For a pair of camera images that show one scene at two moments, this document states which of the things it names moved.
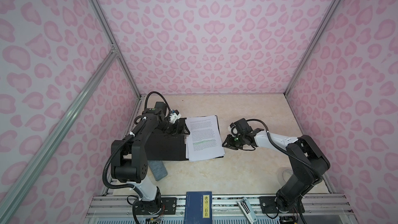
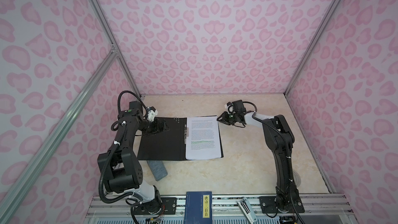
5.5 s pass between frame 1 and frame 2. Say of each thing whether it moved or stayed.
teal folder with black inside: stayed
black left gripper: moved
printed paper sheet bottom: stayed
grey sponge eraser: stayed
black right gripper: moved
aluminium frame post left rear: stayed
